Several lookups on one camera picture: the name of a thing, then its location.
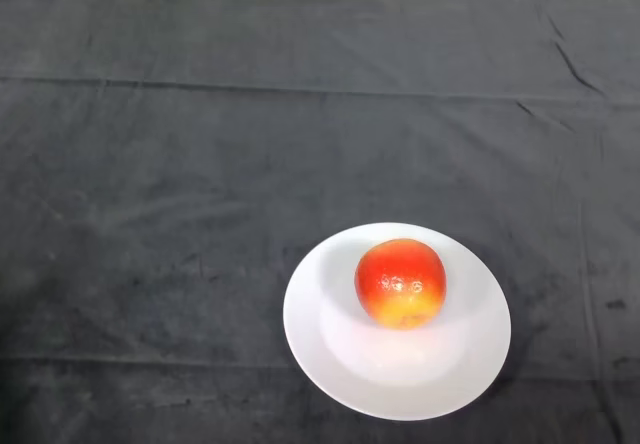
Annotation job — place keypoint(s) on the red yellow apple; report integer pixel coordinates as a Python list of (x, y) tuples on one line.
[(400, 279)]

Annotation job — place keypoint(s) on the black table cloth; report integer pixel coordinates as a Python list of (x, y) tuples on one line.
[(250, 139)]

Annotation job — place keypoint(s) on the white round plate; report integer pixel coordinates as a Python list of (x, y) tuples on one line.
[(415, 369)]

